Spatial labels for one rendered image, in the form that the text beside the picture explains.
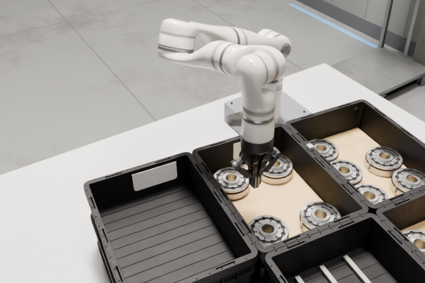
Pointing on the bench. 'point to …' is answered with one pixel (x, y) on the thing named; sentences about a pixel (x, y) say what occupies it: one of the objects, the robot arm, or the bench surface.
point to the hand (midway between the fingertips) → (255, 180)
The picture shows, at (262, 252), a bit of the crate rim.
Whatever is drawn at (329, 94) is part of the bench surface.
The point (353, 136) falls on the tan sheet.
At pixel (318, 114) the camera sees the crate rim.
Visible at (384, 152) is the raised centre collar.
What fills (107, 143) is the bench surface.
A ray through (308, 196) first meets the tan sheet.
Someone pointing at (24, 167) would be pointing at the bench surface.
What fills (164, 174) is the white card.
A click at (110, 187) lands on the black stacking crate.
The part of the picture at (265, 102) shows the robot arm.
